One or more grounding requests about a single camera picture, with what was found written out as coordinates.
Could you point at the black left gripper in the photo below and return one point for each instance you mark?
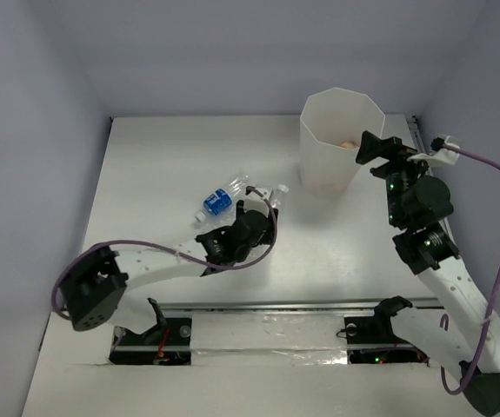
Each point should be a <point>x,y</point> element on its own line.
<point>241,213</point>

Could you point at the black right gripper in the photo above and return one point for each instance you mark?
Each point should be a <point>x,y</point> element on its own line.
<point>392,148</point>

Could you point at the clear bottle blue label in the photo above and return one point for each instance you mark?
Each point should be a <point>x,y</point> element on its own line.
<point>221,199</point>

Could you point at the orange bottle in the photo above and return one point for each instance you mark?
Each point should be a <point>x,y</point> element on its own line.
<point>349,144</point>

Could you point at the clear bottle green label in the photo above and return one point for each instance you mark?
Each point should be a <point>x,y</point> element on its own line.
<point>278,196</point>

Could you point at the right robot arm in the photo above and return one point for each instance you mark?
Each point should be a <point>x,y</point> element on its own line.
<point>466,342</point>

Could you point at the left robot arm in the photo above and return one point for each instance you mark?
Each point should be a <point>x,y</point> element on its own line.
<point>96,287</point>

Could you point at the white octagonal plastic bin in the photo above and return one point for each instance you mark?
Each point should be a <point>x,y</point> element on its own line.
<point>328,118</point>

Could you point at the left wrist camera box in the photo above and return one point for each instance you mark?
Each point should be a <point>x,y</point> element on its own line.
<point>256,197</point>

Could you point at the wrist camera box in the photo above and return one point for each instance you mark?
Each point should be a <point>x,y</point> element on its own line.
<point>256,197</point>
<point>444,152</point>

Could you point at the aluminium right side rail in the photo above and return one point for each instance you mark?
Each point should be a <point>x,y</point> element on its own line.
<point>425,143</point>

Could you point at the aluminium rail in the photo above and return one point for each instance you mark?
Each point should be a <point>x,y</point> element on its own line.
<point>238,293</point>
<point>425,143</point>

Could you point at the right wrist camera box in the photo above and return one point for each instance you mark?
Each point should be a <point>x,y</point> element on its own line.
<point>444,152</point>

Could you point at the aluminium front rail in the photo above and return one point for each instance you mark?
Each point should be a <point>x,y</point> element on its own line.
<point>238,293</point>

